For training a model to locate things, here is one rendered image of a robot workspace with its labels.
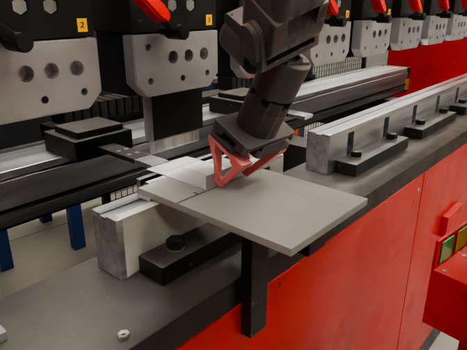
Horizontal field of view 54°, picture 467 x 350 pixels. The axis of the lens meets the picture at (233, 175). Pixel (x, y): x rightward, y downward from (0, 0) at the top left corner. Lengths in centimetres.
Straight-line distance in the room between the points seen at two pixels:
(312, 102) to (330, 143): 43
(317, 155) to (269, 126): 50
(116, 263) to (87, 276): 5
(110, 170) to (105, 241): 28
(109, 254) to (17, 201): 24
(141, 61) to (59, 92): 12
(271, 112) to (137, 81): 17
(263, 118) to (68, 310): 35
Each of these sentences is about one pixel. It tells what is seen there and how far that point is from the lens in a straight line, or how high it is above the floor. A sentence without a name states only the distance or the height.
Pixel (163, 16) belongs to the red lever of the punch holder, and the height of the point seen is 123.
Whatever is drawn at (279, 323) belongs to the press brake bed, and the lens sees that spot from 83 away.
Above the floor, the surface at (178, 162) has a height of 100.
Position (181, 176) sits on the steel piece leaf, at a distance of 70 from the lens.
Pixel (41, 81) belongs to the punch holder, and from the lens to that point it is 53.
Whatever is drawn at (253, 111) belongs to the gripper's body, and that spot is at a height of 112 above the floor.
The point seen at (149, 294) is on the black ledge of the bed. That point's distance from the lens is 66.
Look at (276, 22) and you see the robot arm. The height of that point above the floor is 123.
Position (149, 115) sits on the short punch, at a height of 109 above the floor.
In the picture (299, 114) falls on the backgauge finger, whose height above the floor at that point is 100.
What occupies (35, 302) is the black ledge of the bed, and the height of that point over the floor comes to 87.
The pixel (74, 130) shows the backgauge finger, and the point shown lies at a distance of 86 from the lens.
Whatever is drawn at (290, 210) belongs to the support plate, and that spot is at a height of 100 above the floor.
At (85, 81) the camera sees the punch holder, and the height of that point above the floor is 116.
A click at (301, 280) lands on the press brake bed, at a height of 79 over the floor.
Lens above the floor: 125
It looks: 21 degrees down
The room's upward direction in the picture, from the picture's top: straight up
